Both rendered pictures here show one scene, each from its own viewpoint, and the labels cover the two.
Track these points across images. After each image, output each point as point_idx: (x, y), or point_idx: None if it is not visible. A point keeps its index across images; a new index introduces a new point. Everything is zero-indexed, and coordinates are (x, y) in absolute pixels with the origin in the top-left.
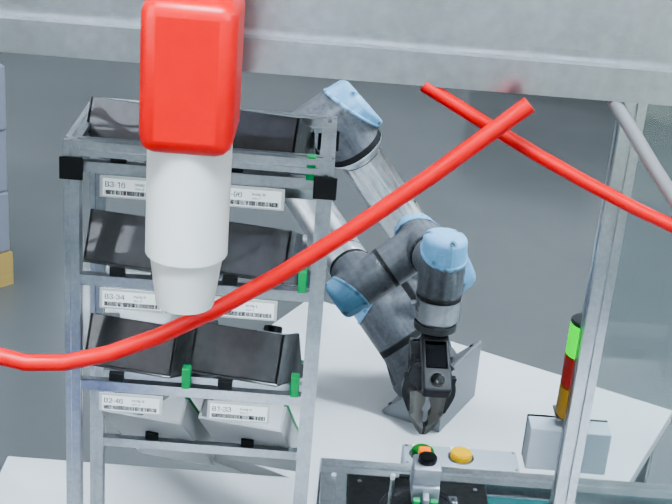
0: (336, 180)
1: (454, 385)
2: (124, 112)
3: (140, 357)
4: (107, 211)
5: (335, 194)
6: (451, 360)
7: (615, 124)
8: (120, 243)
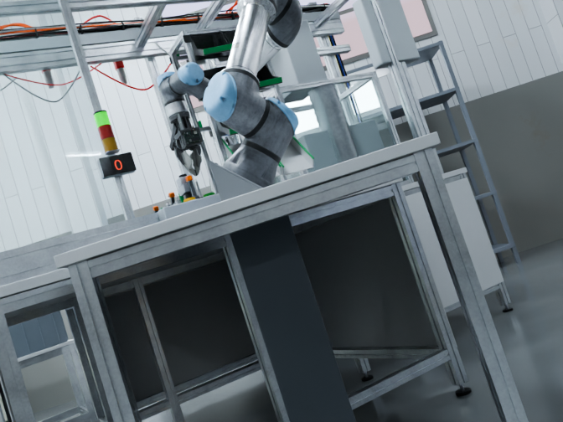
0: (169, 58)
1: (174, 150)
2: (233, 33)
3: None
4: None
5: (170, 62)
6: (175, 137)
7: (80, 39)
8: None
